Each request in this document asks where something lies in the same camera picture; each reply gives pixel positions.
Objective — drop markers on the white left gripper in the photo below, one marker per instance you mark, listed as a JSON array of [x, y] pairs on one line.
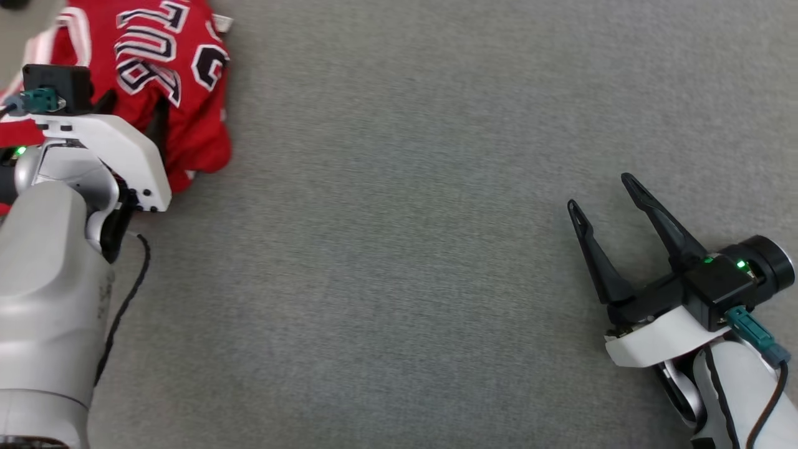
[[124, 146]]

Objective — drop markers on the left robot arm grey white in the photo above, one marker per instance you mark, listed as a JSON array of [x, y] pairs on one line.
[[50, 299]]

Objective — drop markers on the red Bulls basketball jersey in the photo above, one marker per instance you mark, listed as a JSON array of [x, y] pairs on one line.
[[193, 125]]

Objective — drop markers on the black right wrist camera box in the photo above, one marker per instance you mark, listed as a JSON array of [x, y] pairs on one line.
[[723, 284]]

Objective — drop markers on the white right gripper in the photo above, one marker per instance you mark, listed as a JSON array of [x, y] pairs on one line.
[[654, 340]]

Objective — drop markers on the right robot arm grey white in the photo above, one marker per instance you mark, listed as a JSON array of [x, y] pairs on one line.
[[742, 399]]

